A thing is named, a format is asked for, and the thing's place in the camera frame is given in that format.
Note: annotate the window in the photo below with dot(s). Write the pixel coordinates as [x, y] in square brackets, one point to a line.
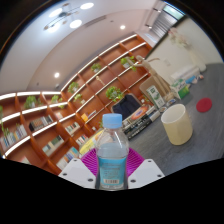
[168, 18]

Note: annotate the wooden artist mannequin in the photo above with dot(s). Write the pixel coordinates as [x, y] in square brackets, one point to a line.
[156, 71]

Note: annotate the tall green-white carton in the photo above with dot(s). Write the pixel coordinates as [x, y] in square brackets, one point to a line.
[155, 96]

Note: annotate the dark book stack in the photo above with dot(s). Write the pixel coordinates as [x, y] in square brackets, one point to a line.
[141, 121]

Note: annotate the colourful book stack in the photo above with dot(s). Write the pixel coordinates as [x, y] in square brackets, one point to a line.
[88, 143]

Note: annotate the cream cup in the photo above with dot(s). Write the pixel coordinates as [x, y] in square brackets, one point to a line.
[177, 128]

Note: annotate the wooden shelf unit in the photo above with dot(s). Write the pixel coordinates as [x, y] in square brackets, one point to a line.
[50, 130]

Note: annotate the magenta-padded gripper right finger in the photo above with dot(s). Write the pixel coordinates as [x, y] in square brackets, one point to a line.
[146, 171]

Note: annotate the clear blue-capped water bottle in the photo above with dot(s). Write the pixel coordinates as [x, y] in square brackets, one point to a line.
[112, 153]

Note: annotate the small green-white box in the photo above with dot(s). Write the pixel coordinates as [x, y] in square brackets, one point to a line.
[180, 88]

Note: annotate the chair with dark jacket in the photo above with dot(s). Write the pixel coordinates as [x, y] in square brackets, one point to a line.
[126, 106]

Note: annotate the flat round red coaster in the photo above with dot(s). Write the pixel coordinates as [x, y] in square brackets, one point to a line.
[204, 105]

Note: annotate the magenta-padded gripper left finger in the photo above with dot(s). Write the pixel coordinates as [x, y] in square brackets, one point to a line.
[78, 171]

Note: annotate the ceiling lamp with round lights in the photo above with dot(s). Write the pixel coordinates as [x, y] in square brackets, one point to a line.
[68, 16]

